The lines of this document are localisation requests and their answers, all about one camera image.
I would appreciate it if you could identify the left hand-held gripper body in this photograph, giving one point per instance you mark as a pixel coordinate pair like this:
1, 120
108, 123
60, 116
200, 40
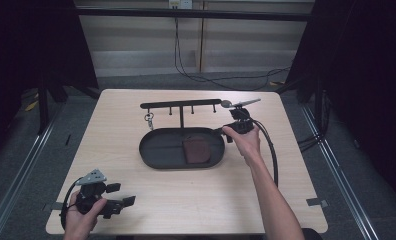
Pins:
91, 196

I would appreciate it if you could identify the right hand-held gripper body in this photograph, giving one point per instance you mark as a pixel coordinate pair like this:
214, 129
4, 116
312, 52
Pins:
243, 125

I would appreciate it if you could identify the brown zip pouch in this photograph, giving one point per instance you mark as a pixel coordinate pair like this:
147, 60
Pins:
196, 150

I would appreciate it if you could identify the black key rack with tray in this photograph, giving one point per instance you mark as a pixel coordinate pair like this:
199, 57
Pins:
162, 150

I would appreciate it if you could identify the person's right hand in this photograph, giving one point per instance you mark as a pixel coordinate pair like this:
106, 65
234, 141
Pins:
249, 145

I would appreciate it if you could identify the person's left hand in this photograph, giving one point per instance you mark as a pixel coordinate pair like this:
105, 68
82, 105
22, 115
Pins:
77, 225

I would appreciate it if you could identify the grey tape strip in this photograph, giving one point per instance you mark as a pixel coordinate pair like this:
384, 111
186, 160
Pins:
51, 206
317, 202

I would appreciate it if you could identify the small black floor stick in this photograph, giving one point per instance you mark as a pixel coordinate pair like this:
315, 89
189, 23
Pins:
68, 140

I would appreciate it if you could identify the black stand leg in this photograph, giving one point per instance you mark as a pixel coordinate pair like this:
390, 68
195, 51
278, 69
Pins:
43, 110

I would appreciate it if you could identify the yellow floor tape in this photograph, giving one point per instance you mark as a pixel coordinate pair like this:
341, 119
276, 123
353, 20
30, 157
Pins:
31, 106

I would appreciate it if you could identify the dark curtain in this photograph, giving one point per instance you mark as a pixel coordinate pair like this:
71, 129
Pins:
369, 83
26, 50

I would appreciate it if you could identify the metal floor rail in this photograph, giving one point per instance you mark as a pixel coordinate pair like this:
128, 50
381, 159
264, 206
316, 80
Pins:
22, 173
339, 180

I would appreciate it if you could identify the black horizontal frame bar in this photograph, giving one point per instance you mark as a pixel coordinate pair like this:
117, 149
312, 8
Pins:
192, 14

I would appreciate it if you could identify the white wall power outlet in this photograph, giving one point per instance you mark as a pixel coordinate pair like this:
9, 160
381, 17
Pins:
181, 4

